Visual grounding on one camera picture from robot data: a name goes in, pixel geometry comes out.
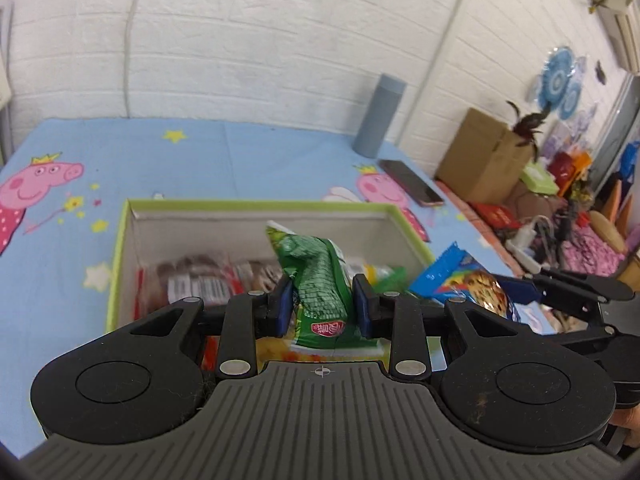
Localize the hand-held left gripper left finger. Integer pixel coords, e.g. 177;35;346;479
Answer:
117;277;296;381

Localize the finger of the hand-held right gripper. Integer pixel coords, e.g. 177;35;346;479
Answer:
494;275;609;323
524;266;636;302

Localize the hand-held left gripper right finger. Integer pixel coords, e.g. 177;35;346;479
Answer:
352;273;543;381

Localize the green snack packet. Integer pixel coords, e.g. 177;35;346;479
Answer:
265;221;383;352

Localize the clear brown cake packet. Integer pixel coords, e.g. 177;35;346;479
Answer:
230;259;286;293
137;255;236;311

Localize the blue snack packet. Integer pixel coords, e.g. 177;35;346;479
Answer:
409;241;523;323

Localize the green cardboard box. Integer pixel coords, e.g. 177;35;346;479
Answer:
105;199;436;366

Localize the person's right hand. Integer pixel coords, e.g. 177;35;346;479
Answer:
612;402;640;431

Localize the pink patterned cloth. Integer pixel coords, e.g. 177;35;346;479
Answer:
560;220;631;281

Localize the white power strip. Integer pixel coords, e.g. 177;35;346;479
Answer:
505;237;543;268

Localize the red flat box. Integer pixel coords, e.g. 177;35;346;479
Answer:
470;202;523;231

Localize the green gift box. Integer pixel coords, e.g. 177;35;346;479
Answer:
520;162;560;196

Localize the blue plastic bag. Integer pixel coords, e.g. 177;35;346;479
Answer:
620;142;640;183

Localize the smartphone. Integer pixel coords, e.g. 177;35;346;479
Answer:
377;159;446;208

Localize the blue cartoon tablecloth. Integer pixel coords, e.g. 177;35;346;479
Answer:
0;117;556;461

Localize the brown cardboard box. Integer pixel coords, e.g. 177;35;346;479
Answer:
436;107;533;204

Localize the dark potted plant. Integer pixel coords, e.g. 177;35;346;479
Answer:
506;100;553;148

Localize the small blue paper fan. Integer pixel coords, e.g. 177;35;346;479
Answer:
559;77;583;121

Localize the grey bottle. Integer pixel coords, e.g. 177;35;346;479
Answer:
353;73;407;157

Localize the white air conditioner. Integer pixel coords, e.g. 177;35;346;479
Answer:
590;0;640;73

